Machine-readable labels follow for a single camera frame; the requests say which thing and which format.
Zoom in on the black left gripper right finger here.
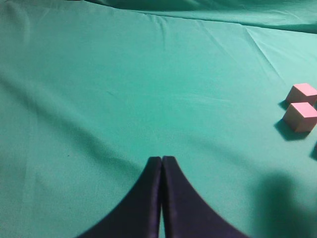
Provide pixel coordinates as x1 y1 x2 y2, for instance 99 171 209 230
161 156 246 238

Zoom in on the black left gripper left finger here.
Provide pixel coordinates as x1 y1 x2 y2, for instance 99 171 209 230
79 157 161 238

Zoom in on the green cloth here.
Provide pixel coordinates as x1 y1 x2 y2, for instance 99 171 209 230
0 0 317 238

